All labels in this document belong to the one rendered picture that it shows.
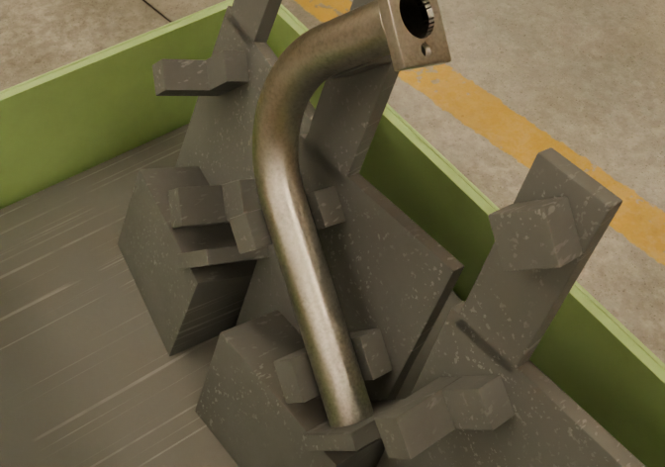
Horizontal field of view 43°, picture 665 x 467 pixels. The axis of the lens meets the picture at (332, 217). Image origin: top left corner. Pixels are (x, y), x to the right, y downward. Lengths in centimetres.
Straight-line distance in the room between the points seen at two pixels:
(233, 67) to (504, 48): 171
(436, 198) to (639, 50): 176
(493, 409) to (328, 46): 22
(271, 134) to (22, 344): 31
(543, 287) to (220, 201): 31
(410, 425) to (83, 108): 46
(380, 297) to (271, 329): 10
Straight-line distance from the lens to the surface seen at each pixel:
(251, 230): 55
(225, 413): 65
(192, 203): 66
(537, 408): 48
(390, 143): 72
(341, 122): 55
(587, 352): 64
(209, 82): 68
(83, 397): 70
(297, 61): 50
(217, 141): 71
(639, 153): 213
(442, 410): 50
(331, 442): 55
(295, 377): 56
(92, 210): 81
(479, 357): 49
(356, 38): 47
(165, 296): 70
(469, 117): 211
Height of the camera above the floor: 145
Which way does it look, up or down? 51 degrees down
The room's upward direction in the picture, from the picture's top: 1 degrees clockwise
